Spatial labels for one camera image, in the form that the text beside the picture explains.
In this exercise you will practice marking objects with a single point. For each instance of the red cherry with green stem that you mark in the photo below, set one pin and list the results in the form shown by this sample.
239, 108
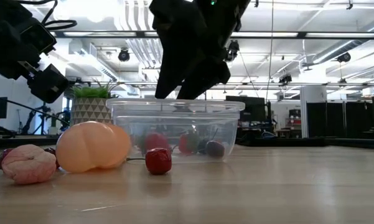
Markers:
158, 161
215, 149
5, 153
51, 151

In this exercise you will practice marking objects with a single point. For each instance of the red toy strawberry green leaves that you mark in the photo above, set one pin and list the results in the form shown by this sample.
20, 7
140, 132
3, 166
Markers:
155, 140
186, 143

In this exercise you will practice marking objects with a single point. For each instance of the black partition panels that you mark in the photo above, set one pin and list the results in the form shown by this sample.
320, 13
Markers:
339, 119

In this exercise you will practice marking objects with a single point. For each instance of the black tripod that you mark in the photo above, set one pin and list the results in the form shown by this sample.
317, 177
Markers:
41, 118

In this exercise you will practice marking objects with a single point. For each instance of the dark computer monitor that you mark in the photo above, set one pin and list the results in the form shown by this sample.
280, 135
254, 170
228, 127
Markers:
250, 109

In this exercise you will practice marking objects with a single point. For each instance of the clear plastic tupperware container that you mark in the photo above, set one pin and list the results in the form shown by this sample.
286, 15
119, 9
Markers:
230, 107

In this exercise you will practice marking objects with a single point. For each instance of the black overhead crossbar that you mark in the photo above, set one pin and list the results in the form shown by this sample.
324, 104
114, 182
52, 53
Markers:
298, 35

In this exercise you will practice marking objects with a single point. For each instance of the black aluminium rig frame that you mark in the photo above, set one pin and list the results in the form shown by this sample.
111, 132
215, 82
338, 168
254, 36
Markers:
298, 142

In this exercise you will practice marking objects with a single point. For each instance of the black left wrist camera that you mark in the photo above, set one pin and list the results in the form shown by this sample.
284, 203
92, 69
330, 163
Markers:
38, 37

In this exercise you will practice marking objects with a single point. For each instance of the white square column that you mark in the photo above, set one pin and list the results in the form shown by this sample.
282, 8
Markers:
312, 105

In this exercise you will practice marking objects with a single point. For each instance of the green plant in patterned pot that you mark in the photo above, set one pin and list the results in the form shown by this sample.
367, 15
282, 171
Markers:
90, 110

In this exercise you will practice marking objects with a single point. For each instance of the orange toy peach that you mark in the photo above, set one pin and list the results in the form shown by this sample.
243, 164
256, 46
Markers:
91, 146

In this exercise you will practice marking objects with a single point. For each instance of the black hanging camera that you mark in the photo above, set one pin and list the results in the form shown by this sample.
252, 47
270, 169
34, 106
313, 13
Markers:
285, 79
344, 57
124, 55

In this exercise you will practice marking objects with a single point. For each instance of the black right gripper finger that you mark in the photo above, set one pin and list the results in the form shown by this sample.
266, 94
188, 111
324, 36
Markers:
207, 77
171, 77

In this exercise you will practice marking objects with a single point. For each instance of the pink wrinkled toy fruit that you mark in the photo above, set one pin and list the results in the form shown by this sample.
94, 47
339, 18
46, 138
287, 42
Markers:
28, 168

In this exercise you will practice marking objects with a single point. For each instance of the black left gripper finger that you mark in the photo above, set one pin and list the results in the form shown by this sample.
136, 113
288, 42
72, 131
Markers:
49, 84

